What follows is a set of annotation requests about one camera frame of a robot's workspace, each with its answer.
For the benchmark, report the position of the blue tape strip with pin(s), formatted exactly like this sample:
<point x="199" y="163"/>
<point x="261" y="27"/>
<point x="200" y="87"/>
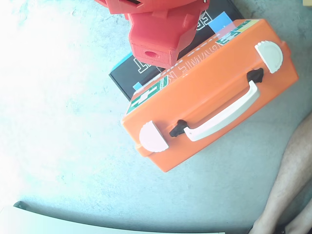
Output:
<point x="220" y="22"/>

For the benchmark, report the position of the black printed cardboard box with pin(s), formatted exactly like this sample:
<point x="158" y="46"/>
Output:
<point x="126" y="78"/>

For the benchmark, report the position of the white desk top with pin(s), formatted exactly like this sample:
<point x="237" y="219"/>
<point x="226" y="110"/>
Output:
<point x="48" y="221"/>

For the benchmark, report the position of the bare person leg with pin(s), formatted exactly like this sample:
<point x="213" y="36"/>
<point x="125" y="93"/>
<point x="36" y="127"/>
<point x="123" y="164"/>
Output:
<point x="290" y="170"/>

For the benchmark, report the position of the orange first aid box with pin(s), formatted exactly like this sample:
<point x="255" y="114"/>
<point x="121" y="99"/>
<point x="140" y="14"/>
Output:
<point x="207" y="80"/>

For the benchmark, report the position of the white round box latch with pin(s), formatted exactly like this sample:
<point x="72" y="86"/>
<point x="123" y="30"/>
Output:
<point x="151" y="137"/>
<point x="270" y="56"/>

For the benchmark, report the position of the red robot arm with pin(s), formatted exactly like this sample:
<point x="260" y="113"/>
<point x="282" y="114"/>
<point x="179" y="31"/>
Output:
<point x="156" y="31"/>

